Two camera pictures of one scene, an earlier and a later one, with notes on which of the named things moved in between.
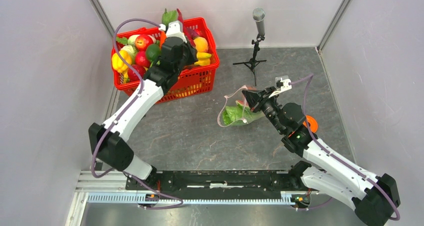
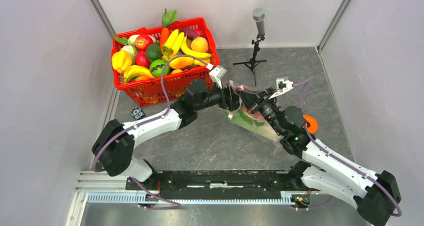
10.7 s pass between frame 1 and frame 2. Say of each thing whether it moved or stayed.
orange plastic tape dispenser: stayed
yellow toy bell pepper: stayed
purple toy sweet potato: stayed
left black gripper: moved
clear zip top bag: moved
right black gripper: stayed
